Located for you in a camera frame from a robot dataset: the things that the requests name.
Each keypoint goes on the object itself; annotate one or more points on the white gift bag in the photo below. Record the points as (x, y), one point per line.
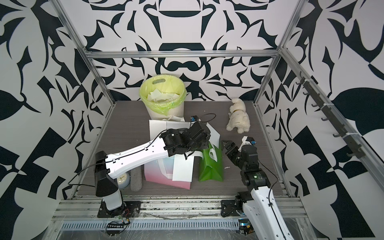
(156, 126)

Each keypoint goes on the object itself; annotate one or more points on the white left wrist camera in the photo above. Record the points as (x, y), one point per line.
(194, 119)

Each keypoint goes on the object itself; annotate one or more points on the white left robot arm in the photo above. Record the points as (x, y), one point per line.
(180, 142)

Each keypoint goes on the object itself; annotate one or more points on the green gift bag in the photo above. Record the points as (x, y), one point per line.
(211, 164)

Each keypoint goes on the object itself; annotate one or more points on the black wall hook rail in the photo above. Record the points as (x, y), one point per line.
(333, 116)

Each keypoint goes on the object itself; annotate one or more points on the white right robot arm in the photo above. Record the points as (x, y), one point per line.
(258, 202)

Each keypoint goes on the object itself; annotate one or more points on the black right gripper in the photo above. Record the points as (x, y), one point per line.
(231, 151)

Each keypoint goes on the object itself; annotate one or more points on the pink and teal gift bag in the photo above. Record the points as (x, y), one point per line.
(161, 171)

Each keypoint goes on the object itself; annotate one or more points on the white plush dog toy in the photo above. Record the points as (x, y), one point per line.
(238, 117)

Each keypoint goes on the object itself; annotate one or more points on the white trash bin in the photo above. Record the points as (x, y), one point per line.
(167, 114)

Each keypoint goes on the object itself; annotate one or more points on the small round alarm clock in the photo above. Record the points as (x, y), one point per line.
(124, 180)

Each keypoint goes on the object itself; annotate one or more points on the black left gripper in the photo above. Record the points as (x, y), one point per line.
(204, 145)

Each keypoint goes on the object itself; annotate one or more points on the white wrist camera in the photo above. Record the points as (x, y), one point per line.
(247, 141)
(194, 119)

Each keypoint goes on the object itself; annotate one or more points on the grey oval case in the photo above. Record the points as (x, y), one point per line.
(137, 179)

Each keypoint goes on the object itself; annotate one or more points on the shredded paper in bin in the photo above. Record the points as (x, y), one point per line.
(157, 96)

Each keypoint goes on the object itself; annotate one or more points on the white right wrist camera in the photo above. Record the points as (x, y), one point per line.
(247, 141)

